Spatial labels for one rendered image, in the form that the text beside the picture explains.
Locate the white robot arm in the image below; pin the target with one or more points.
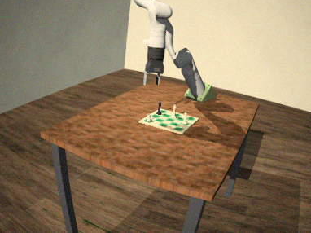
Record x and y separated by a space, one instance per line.
182 57

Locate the green and cream chessboard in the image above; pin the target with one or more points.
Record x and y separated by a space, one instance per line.
166 122

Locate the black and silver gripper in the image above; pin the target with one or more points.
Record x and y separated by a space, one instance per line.
155 57

